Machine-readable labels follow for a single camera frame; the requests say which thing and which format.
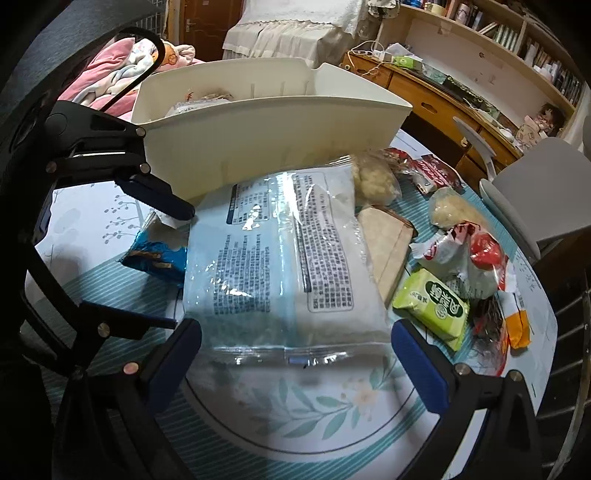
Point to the black keyboard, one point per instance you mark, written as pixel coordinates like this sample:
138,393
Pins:
466,94

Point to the dark red snack packet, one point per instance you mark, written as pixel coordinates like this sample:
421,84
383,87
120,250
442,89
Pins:
436,170

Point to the grey office chair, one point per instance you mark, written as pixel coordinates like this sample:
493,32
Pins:
545,194

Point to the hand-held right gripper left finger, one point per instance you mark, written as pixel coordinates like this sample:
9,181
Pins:
168,369

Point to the wooden desk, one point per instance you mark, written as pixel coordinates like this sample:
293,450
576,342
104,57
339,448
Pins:
429,101

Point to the green tissue box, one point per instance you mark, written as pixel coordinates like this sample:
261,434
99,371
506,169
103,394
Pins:
406,62

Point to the printed teal and white tablecloth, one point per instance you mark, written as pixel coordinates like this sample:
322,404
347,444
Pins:
286,415

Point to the metal window bars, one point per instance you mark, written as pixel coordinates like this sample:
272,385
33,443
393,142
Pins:
568,323

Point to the pink blanket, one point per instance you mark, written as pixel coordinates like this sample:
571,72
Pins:
101,69

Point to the row of books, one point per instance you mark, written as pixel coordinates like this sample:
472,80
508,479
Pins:
505,34

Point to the lace-covered cabinet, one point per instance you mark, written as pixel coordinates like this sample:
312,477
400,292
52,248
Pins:
286,32

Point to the green snack packet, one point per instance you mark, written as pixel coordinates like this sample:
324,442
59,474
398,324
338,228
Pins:
434,300

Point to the tan pastry packet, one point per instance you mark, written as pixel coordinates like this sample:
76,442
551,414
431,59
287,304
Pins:
383,249

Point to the cartoon print blanket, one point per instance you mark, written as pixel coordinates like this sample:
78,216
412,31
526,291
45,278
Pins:
174,56

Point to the red and white snack packet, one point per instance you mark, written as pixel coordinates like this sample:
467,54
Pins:
400,159

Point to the brown wooden door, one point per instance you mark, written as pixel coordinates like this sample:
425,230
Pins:
194,23

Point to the clear red-edged snack bag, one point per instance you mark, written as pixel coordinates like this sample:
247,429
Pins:
489,332

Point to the wooden bookshelf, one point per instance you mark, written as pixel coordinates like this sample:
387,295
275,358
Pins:
485,60

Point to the large clear pale-blue snack bag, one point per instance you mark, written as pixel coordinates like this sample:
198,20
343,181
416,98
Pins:
277,258

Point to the white plastic storage bin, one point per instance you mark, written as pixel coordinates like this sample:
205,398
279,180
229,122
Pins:
277,138

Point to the floral cloth bag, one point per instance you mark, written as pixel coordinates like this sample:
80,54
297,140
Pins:
383,7

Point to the orange and white snack packet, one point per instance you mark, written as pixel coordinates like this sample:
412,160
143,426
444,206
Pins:
515,323

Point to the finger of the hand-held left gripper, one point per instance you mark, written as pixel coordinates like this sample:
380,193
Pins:
161,198
120,316

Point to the red and white snack bag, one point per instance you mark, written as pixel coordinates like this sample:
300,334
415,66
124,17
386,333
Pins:
475,258

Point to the blue snack packet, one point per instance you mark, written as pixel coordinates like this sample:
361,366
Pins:
157,258

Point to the doll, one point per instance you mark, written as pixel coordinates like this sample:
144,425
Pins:
538,127

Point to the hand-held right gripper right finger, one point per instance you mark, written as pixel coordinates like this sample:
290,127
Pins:
420,369

